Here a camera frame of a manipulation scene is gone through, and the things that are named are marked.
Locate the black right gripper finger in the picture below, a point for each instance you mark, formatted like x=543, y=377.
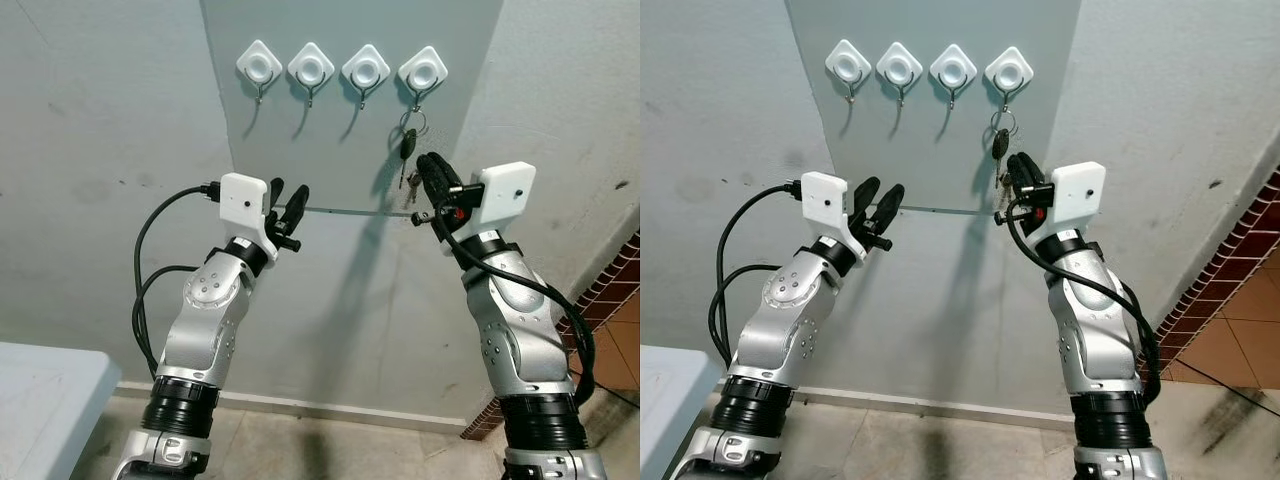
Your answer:
x=449, y=173
x=1021, y=178
x=1036, y=173
x=432, y=178

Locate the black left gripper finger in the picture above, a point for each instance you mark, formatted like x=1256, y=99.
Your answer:
x=275, y=195
x=888, y=208
x=865, y=195
x=297, y=208

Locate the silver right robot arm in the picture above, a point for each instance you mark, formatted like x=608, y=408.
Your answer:
x=520, y=330
x=1100, y=330

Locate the white plastic folding table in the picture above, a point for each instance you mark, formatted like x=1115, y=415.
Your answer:
x=40, y=410
x=670, y=410

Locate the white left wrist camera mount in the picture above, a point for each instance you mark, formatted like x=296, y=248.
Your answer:
x=825, y=198
x=243, y=200

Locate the grey wall panel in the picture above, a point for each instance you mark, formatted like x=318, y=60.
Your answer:
x=330, y=150
x=920, y=150

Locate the white square wall hook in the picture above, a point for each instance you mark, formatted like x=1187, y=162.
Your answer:
x=848, y=66
x=366, y=71
x=953, y=70
x=900, y=68
x=1009, y=72
x=260, y=67
x=422, y=72
x=311, y=69

